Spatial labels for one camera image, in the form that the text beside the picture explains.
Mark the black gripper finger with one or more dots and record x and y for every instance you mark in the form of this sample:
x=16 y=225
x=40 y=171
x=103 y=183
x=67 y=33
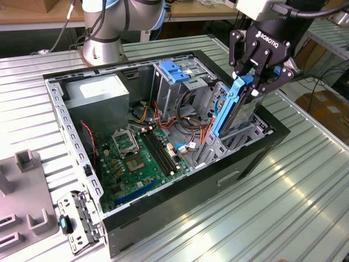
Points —
x=234 y=49
x=270 y=86

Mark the hard disk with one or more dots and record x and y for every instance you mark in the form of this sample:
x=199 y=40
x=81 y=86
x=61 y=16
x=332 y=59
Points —
x=241 y=114

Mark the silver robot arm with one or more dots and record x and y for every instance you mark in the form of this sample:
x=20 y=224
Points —
x=103 y=41

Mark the grey metal disk bay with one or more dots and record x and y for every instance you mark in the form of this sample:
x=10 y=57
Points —
x=215 y=147

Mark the large brown cardboard box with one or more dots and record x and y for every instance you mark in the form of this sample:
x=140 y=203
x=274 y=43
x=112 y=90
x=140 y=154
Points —
x=327 y=109

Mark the blue plastic drive latch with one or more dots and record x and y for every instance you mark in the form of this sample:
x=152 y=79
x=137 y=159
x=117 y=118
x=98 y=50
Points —
x=170 y=69

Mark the grey metal drive cage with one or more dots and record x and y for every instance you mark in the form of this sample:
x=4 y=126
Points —
x=169 y=95

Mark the black RAM slot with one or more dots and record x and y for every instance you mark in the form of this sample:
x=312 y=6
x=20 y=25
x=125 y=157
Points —
x=159 y=152
x=163 y=152
x=152 y=152
x=156 y=152

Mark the grey power supply box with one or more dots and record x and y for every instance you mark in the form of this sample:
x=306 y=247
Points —
x=98 y=114

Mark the black open PC case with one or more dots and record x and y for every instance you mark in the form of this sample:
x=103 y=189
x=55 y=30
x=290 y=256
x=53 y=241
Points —
x=169 y=207

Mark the green motherboard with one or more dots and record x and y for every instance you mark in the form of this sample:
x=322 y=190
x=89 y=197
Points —
x=141 y=180

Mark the blue expansion slot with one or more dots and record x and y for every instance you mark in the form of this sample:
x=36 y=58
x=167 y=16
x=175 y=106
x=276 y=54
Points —
x=136 y=192

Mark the wooden desk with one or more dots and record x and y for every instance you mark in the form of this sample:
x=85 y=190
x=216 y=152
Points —
x=16 y=16

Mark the black latch with teal tab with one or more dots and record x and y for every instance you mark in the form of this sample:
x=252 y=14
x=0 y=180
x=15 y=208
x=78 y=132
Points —
x=66 y=225

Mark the grey parts rack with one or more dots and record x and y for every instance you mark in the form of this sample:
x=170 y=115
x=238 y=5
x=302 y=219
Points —
x=24 y=196

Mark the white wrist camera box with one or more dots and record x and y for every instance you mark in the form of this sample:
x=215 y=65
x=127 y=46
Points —
x=256 y=8

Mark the metal slat frame table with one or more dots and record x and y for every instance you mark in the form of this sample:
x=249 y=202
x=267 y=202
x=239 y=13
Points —
x=332 y=35

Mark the grey metal card bracket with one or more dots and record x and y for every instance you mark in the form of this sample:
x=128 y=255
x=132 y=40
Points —
x=81 y=218

